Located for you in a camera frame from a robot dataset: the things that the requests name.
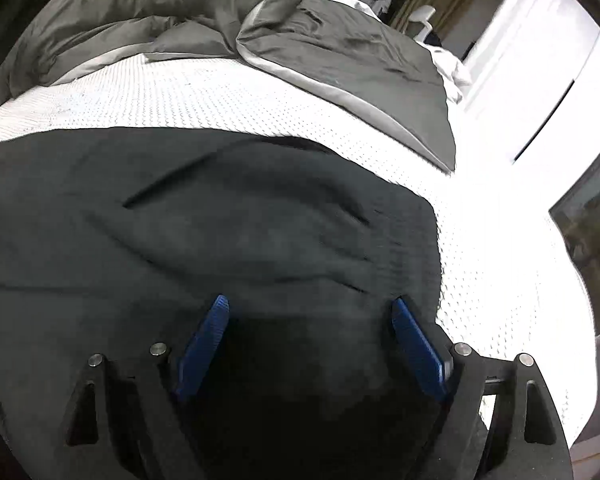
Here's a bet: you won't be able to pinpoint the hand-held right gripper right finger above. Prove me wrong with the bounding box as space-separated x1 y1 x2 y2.
390 296 574 480

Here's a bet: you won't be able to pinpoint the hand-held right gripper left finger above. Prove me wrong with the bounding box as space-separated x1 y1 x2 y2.
55 294 231 480

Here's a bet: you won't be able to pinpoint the black pants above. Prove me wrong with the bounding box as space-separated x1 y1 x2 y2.
0 126 448 480

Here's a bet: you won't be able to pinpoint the white textured bed mattress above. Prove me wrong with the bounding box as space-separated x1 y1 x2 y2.
0 54 600 450

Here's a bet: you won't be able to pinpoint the grey duvet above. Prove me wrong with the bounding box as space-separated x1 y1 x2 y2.
0 0 457 175

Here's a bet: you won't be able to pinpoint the white wardrobe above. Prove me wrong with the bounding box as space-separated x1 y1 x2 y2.
461 0 600 173

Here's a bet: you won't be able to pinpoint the white chair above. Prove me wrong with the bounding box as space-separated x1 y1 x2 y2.
408 5 437 42

